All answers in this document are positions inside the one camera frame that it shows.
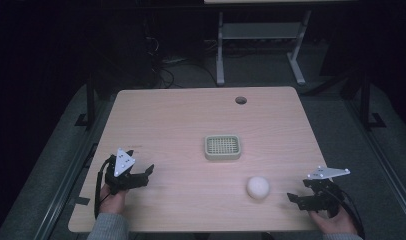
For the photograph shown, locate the green soap dish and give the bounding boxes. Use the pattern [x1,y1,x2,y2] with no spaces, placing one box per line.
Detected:
[203,134,242,161]

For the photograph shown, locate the black floor cables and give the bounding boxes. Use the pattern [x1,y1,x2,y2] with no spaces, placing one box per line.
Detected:
[142,19,219,89]

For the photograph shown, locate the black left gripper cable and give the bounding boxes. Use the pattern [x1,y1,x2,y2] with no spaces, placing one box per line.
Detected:
[93,155,114,220]

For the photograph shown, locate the black metal stand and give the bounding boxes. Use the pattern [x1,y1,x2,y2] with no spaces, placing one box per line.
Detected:
[74,74,99,129]
[359,71,388,130]

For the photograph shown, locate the white round soap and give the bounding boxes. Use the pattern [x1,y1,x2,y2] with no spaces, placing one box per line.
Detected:
[246,176,271,201]

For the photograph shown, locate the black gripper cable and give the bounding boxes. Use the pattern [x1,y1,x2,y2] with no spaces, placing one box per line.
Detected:
[93,155,114,220]
[333,188,366,240]

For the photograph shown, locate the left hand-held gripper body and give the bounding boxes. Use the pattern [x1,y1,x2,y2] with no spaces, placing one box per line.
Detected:
[104,147,150,196]

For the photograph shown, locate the person's left hand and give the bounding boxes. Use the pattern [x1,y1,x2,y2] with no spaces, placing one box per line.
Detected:
[98,183,129,215]

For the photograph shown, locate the white metal desk frame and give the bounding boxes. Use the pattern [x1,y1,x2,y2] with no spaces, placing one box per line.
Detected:
[215,9,313,87]

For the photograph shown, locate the person's right hand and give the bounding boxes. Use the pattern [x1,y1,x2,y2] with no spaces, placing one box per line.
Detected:
[308,203,358,235]

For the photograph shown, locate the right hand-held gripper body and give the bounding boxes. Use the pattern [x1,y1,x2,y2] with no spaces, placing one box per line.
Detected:
[297,165,352,219]

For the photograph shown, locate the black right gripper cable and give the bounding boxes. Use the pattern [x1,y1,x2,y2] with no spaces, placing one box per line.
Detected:
[333,188,366,240]

